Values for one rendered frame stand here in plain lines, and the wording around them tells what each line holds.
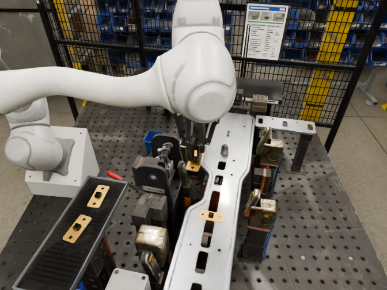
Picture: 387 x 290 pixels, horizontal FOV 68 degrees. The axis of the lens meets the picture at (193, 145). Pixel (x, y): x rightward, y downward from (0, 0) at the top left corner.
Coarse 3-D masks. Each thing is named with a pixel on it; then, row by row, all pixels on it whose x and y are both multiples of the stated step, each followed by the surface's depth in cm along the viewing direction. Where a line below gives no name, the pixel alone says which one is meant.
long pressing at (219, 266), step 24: (240, 120) 146; (216, 144) 131; (240, 144) 131; (216, 168) 120; (240, 168) 120; (240, 192) 110; (192, 216) 102; (192, 240) 95; (216, 240) 95; (192, 264) 88; (216, 264) 88; (168, 288) 83; (216, 288) 83
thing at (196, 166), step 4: (196, 152) 88; (196, 156) 87; (192, 160) 85; (196, 160) 85; (200, 160) 86; (188, 164) 85; (192, 164) 85; (196, 164) 85; (200, 164) 85; (188, 168) 84; (196, 168) 84
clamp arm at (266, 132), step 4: (268, 128) 121; (264, 132) 123; (268, 132) 121; (264, 136) 123; (268, 136) 123; (260, 140) 128; (264, 140) 124; (260, 144) 126; (256, 148) 131; (260, 148) 128; (260, 152) 129
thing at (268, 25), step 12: (252, 12) 150; (264, 12) 149; (276, 12) 148; (288, 12) 147; (252, 24) 154; (264, 24) 153; (276, 24) 151; (252, 36) 158; (264, 36) 157; (276, 36) 155; (252, 48) 162; (264, 48) 161; (276, 48) 159; (264, 60) 165; (276, 60) 164
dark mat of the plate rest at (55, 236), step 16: (80, 192) 89; (112, 192) 89; (80, 208) 85; (96, 208) 85; (112, 208) 85; (64, 224) 81; (96, 224) 81; (48, 240) 77; (80, 240) 77; (48, 256) 73; (64, 256) 73; (80, 256) 73; (32, 272) 70; (48, 272) 70; (64, 272) 70; (32, 288) 67; (48, 288) 67; (64, 288) 67
